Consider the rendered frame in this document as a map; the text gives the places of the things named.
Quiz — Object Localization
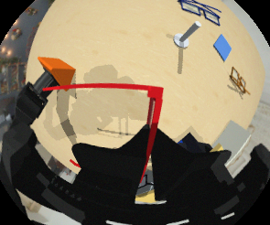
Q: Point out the blue flat square tag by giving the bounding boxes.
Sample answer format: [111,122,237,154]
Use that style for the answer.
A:
[214,35,231,62]

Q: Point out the white long flat panel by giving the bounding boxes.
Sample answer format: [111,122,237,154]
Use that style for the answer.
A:
[146,121,252,204]

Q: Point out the red glasses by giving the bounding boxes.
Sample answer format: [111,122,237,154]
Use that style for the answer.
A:
[43,83,164,163]

